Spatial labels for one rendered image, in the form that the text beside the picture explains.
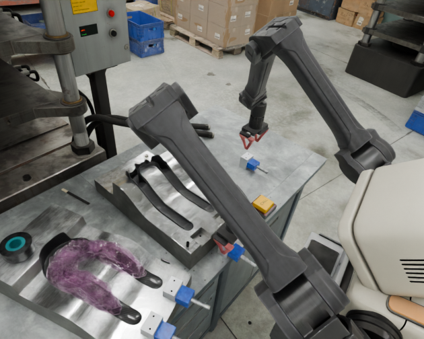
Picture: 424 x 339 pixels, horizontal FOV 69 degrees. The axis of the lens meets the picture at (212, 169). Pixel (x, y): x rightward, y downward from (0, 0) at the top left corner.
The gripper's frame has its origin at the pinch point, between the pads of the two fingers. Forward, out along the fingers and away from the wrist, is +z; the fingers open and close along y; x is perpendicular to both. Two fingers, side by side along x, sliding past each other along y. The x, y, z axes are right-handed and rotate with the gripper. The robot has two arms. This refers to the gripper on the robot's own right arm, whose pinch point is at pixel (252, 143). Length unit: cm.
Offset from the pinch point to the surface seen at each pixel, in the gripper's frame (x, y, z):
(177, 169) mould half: -10.3, 33.8, 0.3
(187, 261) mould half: 16, 55, 8
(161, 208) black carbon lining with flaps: -2.8, 48.7, 3.8
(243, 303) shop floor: 22, 14, 92
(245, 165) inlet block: 0.4, 2.7, 10.1
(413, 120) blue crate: 39, -269, 86
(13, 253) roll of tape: -13, 90, -4
